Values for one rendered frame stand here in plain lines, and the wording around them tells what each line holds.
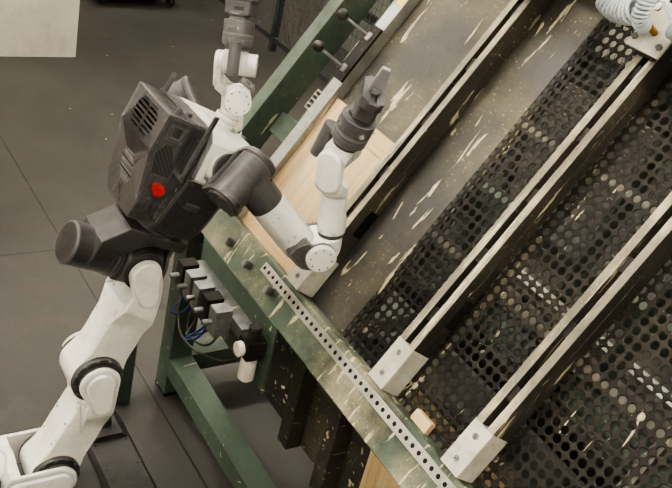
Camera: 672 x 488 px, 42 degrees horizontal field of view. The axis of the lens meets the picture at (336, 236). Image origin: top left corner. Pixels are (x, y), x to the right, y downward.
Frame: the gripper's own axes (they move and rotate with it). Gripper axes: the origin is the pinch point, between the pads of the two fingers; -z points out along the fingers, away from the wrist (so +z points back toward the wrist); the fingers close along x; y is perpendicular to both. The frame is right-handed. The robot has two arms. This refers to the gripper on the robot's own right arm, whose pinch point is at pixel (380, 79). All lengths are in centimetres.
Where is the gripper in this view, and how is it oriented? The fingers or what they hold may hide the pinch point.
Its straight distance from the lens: 200.2
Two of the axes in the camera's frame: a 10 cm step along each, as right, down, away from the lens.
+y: 9.1, 3.7, 1.9
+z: -4.1, 6.9, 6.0
